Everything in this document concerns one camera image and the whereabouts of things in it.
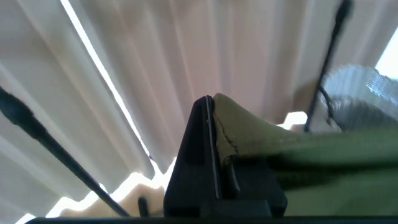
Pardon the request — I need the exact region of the green garment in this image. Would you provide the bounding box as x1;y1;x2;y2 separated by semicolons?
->
213;92;398;217

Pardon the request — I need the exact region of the black clothes rack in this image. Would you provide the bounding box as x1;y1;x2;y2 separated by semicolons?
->
0;0;355;218

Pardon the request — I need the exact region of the white laundry basket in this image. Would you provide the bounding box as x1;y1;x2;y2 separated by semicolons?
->
310;63;398;133

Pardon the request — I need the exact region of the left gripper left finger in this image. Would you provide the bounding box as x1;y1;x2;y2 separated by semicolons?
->
163;95;221;218

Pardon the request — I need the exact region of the beige curtain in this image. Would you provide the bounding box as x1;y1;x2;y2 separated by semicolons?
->
0;0;398;223

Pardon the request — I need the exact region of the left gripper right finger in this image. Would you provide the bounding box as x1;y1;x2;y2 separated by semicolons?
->
220;156;288;218

